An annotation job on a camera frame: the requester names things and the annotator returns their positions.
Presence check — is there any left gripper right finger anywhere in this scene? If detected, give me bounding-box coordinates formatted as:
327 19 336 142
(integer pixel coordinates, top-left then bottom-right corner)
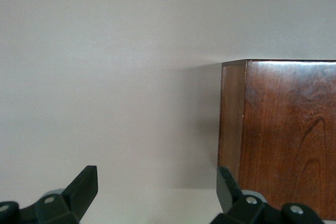
209 166 327 224

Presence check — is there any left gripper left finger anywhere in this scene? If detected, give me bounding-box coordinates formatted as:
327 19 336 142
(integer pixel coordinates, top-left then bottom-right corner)
0 165 99 224

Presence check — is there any dark brown wooden cabinet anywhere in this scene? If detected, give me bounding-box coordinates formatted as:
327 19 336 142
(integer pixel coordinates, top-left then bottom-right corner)
217 59 336 221

